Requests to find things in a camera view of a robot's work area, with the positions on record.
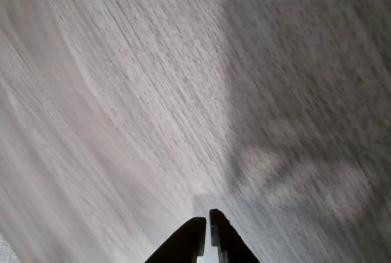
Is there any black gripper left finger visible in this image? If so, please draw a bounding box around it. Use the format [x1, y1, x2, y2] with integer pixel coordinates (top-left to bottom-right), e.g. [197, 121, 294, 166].
[145, 216, 207, 263]

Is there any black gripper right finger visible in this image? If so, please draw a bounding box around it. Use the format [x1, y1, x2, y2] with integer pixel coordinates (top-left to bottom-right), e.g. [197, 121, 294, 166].
[209, 208, 261, 263]

